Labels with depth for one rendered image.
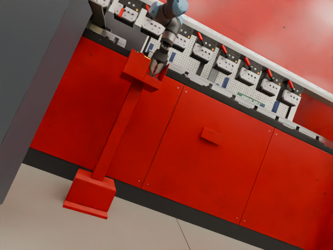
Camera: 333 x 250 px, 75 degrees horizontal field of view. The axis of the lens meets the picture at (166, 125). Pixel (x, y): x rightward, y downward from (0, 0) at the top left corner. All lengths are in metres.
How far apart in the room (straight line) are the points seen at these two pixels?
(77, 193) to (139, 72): 0.64
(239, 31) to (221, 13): 0.19
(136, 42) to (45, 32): 1.48
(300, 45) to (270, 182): 1.11
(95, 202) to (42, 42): 0.71
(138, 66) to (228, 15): 0.97
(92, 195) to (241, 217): 1.04
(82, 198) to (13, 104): 0.55
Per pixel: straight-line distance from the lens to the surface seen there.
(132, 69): 1.12
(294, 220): 1.96
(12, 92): 0.77
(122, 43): 1.61
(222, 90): 1.69
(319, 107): 2.65
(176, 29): 1.27
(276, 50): 1.99
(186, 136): 1.45
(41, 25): 0.80
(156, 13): 1.22
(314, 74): 2.17
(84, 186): 1.10
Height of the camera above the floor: 0.41
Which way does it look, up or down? 5 degrees up
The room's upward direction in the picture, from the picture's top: 23 degrees clockwise
